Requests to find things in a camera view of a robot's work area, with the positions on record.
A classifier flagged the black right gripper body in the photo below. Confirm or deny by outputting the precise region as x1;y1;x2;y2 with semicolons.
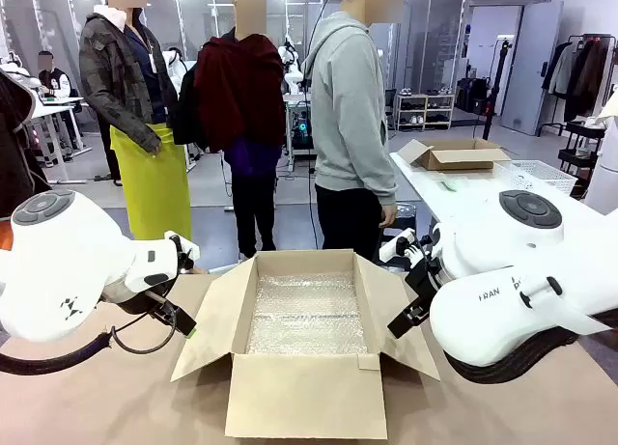
404;255;443;317

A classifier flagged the person's right forearm grey sleeve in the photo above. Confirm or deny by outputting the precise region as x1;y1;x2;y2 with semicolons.
369;125;399;209

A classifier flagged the grey door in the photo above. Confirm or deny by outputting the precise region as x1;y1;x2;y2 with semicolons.
500;0;565;138

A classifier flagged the white shoe rack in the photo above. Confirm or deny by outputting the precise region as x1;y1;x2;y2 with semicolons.
394;92;457;132

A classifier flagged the small open cardboard box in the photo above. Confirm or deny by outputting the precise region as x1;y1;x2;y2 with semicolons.
398;137;513;173

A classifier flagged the large open cardboard box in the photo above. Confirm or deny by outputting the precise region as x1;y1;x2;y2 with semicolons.
170;249;441;440

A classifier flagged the white plastic basket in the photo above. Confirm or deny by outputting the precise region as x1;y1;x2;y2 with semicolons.
493;159;578;198

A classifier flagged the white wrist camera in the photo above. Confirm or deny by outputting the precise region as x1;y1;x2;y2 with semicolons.
163;230;202;273
379;228;417;264

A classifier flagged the white background desk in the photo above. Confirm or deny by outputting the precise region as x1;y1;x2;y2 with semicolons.
27;96;94;184

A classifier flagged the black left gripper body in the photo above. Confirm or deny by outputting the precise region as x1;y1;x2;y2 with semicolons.
153;297;195;332

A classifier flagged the clear bubble wrap sheet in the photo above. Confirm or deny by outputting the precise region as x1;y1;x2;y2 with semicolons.
245;270;370;356

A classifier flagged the mannequin camo jacket yellow skirt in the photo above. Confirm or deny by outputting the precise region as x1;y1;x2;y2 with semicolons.
78;0;194;275

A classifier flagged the black tripod stand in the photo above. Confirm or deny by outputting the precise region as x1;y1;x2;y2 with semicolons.
481;36;514;143

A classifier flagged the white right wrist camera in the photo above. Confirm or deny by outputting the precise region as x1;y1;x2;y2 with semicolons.
379;228;417;264

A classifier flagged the black suitcase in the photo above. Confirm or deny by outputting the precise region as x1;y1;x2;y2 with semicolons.
455;76;495;117

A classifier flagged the mannequin dark red top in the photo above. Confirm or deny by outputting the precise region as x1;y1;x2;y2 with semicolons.
172;0;288;262

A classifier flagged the person in grey hoodie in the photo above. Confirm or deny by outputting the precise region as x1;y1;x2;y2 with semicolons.
301;0;405;264

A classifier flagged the black clothes rack with coats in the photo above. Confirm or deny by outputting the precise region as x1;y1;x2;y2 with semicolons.
537;33;618;138

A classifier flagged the white side table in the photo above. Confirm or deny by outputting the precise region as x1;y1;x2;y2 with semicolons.
389;150;604;227

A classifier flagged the computer tower with glowing fan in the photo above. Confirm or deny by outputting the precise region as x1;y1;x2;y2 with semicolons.
291;106;316;153

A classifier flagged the seated person black white jacket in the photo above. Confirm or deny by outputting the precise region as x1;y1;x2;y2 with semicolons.
37;50;74;99

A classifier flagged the black right arm cable sleeve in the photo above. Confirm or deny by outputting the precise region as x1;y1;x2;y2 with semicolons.
442;326;580;386

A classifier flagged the black utility cart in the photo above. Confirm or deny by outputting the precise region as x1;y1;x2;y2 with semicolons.
557;120;607;196

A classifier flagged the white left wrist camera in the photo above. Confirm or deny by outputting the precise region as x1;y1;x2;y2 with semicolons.
163;230;202;273

